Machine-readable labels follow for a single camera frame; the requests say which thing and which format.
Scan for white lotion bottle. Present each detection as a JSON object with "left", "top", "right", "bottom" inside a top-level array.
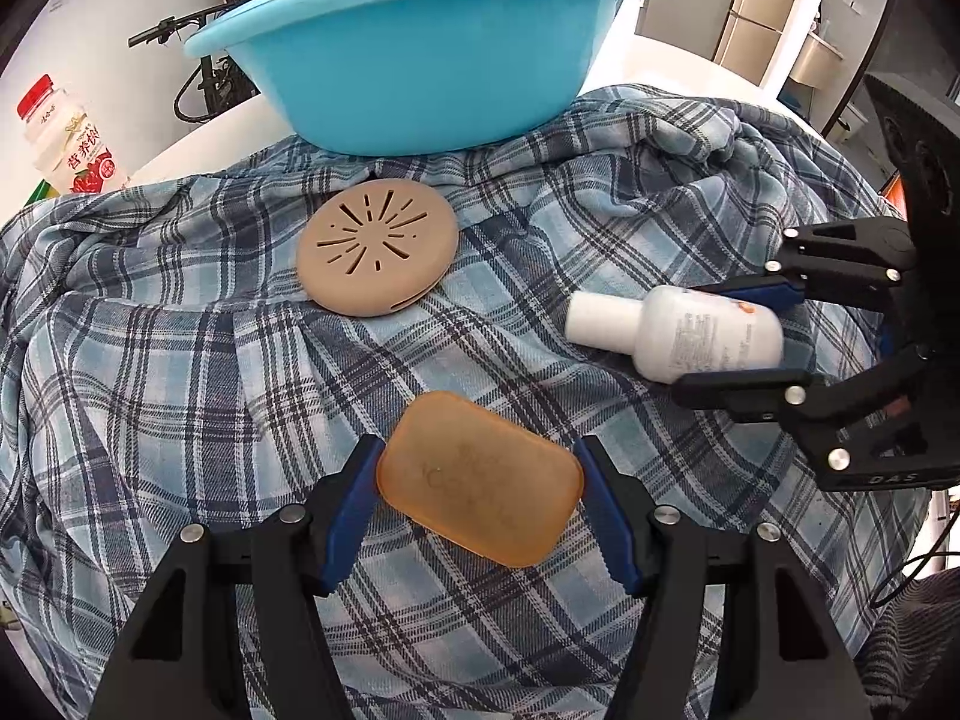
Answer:
[{"left": 565, "top": 286, "right": 784, "bottom": 383}]

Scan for cabinet with drawers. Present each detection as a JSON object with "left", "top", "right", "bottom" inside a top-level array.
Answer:
[{"left": 713, "top": 0, "right": 796, "bottom": 86}]

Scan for blue plastic basin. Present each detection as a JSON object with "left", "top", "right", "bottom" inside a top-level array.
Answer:
[{"left": 184, "top": 0, "right": 623, "bottom": 156}]

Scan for bicycle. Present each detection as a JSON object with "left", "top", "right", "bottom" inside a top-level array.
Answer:
[{"left": 127, "top": 0, "right": 260, "bottom": 124}]

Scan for black cable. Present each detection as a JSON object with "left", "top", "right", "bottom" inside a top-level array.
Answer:
[{"left": 869, "top": 503, "right": 960, "bottom": 610}]

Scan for red cap milk bottle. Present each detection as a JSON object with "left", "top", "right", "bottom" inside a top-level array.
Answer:
[{"left": 16, "top": 73, "right": 128, "bottom": 195}]

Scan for orange soap bar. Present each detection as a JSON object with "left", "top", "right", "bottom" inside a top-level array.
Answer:
[{"left": 376, "top": 392, "right": 584, "bottom": 569}]

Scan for tan round slotted disc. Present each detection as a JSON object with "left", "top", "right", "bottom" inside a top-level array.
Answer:
[{"left": 296, "top": 179, "right": 459, "bottom": 319}]

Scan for blue plaid cloth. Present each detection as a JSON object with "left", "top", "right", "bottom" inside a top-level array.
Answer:
[{"left": 2, "top": 86, "right": 928, "bottom": 718}]

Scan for green yellow package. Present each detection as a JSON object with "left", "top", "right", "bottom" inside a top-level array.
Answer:
[{"left": 28, "top": 181, "right": 60, "bottom": 205}]

